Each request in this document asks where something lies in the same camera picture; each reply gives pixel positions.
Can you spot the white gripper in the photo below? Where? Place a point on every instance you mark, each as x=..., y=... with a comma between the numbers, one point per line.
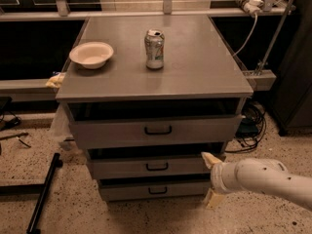
x=218, y=178

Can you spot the grey drawer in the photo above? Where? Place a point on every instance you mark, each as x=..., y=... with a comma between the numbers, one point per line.
x=150, y=132
x=159, y=189
x=146, y=167

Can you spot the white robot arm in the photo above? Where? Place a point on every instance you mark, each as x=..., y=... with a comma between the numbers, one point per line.
x=262, y=176

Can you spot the grey bottom drawer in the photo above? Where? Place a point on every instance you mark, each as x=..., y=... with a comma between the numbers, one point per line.
x=159, y=189

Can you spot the grey top drawer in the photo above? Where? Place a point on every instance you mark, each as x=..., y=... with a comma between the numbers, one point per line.
x=150, y=132

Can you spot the grey drawer cabinet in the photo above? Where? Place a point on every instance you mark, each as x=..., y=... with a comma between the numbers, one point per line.
x=129, y=56

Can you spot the dark cabinet at right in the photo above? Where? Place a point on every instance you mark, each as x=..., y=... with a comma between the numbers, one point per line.
x=290, y=99

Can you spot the silver green soda can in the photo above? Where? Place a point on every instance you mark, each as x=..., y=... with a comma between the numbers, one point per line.
x=154, y=42

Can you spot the black metal stand bar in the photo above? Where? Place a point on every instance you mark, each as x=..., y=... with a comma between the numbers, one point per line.
x=32, y=226

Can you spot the clear plastic bag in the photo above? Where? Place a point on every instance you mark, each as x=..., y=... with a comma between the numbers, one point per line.
x=60, y=132

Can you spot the white paper bowl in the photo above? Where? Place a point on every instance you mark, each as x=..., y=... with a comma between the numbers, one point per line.
x=91, y=55

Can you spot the white power strip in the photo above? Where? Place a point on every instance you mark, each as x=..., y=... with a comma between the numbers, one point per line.
x=251, y=7

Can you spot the yellow sponge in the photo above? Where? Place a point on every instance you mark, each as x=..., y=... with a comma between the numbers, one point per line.
x=55, y=81

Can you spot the metal rail frame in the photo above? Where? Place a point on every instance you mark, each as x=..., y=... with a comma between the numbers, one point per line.
x=32, y=85

